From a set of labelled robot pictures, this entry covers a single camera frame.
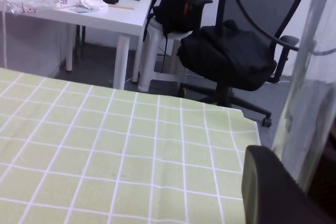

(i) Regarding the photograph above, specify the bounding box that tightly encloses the wooden stick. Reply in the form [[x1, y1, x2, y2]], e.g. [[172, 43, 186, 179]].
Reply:
[[108, 4, 135, 10]]

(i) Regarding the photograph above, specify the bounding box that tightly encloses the green checkered tablecloth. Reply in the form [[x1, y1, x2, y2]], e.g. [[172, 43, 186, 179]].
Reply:
[[1, 69, 260, 223]]

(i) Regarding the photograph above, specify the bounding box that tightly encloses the crumpled white tissue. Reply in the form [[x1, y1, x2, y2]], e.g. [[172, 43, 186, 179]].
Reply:
[[80, 0, 109, 10]]

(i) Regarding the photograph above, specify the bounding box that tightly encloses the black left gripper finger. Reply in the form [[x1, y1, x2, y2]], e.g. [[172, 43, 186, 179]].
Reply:
[[243, 145, 333, 223]]

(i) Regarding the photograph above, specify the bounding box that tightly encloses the white plastic bag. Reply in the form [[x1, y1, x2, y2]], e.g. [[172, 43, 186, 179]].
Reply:
[[1, 0, 80, 15]]

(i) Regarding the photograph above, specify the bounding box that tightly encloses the white plastic stool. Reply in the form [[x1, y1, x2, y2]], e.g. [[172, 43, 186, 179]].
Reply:
[[132, 17, 191, 92]]

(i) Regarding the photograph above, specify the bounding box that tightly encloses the white desk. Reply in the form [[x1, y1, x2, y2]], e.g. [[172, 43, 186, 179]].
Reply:
[[0, 0, 161, 90]]

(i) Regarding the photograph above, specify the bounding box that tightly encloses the clear glass test tube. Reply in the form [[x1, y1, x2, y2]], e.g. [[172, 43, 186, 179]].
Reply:
[[272, 0, 335, 191]]

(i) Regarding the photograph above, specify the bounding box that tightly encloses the black mesh office chair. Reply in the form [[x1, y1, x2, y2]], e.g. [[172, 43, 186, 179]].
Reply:
[[177, 0, 302, 127]]

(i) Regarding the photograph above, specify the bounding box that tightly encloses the black backpack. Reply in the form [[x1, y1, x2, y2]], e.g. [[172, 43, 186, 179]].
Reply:
[[143, 0, 208, 74]]

